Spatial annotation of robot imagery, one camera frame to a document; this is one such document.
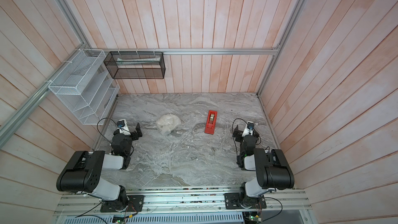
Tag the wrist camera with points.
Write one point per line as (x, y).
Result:
(122, 127)
(249, 129)

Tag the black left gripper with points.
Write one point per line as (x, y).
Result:
(136, 137)

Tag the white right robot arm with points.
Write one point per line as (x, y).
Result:
(272, 169)

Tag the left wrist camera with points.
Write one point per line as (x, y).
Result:
(122, 127)

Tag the white wire mesh shelf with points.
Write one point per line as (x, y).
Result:
(85, 88)

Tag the black mesh basket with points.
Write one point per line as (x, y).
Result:
(135, 64)

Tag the red tape dispenser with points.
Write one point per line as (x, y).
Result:
(211, 122)

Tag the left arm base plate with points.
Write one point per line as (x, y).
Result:
(129, 203)

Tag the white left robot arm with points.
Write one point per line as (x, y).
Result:
(82, 174)

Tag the clear bubble wrap sheet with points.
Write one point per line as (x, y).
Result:
(167, 123)

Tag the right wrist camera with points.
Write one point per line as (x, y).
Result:
(249, 129)

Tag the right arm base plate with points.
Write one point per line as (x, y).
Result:
(241, 201)

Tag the aluminium frame rail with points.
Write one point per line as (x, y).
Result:
(200, 51)

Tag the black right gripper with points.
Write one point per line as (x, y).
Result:
(238, 133)

